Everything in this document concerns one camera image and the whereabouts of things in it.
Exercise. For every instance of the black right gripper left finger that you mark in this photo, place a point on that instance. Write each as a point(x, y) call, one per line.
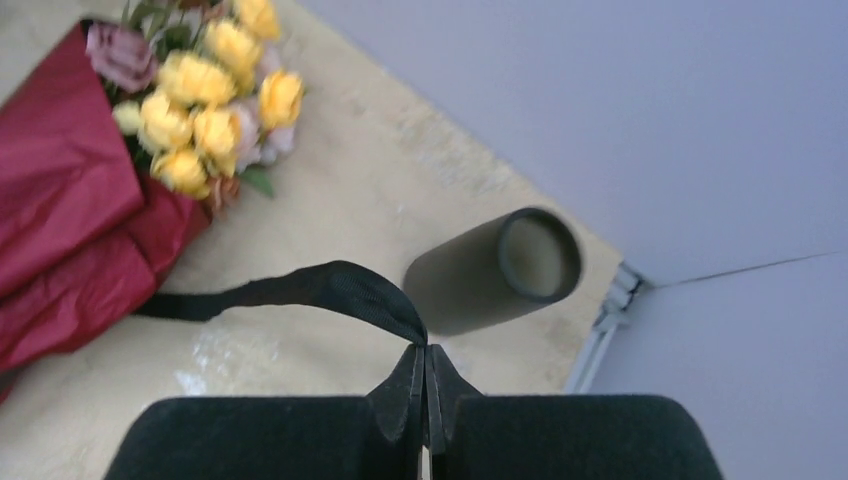
point(375, 436)

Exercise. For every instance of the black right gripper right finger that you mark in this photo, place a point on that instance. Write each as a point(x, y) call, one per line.
point(478, 436)

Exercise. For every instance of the black ribbon with gold lettering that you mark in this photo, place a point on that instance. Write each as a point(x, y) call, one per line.
point(339, 286)

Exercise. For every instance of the flower bouquet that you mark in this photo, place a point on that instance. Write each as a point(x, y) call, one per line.
point(119, 149)

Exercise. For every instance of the black cylindrical vase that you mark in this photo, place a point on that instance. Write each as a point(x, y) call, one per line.
point(496, 272)

